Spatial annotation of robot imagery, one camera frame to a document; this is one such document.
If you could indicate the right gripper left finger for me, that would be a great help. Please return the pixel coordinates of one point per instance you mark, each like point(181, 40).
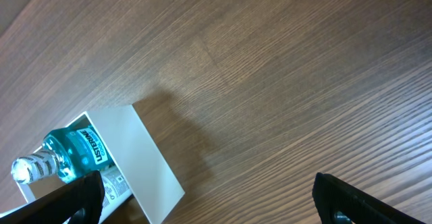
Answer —
point(80, 201)

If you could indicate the white lotion tube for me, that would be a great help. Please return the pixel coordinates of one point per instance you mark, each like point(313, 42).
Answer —
point(117, 191)

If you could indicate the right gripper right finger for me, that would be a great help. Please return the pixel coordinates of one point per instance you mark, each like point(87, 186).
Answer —
point(339, 202)

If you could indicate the teal mouthwash bottle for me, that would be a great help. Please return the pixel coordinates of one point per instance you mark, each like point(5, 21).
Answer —
point(67, 153)

